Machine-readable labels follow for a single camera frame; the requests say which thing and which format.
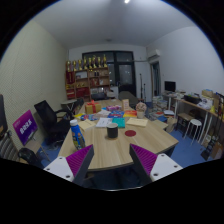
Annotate orange yellow book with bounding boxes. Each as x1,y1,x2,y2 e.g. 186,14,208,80
123,109,138,118

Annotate cluttered white side desk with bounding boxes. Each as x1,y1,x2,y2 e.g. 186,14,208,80
174,89,224,148

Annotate black office chair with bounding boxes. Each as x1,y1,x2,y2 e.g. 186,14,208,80
33,99,73,146

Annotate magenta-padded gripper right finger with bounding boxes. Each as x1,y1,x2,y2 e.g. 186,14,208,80
129,143,184,186

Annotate black framed glass door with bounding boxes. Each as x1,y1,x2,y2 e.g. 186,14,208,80
82,50,137,98

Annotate black computer monitor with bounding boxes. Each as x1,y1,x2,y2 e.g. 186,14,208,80
163,80,177,93

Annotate purple sign board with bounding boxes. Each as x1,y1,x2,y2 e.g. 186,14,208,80
12,109,39,147

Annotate black mug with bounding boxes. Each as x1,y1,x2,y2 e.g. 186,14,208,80
106,122,120,139

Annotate small wooden card stand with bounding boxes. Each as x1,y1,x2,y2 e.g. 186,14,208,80
121,98,131,112

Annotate black mesh chair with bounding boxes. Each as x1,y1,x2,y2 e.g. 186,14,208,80
0,129,41,166

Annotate pink box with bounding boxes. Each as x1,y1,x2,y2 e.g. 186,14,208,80
105,104,123,112

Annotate teal book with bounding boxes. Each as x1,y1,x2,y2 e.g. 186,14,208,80
112,117,126,129

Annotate wooden shelf unit with trophies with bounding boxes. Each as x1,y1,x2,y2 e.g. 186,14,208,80
64,53,112,101

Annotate pink flowers in white pot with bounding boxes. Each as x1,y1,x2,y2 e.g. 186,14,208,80
135,101,148,120

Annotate blue white-capped drink bottle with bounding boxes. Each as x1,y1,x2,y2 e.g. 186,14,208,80
69,118,86,151

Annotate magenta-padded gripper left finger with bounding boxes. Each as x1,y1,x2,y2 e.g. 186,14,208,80
43,144,95,186

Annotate flat round red coaster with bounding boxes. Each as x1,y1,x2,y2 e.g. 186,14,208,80
124,129,137,138

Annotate white round stool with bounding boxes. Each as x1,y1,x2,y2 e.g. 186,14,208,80
184,118,203,146

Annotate cream book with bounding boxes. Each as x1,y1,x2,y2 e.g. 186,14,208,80
77,119,97,131

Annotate white air conditioner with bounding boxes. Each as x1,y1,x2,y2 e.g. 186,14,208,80
146,48,162,64

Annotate yellow gift box red ribbon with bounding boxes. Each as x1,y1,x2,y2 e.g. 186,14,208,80
84,99,103,115

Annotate beige paper envelope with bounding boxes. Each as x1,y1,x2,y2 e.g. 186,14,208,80
125,117,149,128

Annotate white printed booklet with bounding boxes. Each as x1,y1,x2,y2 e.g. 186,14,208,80
95,117,114,129

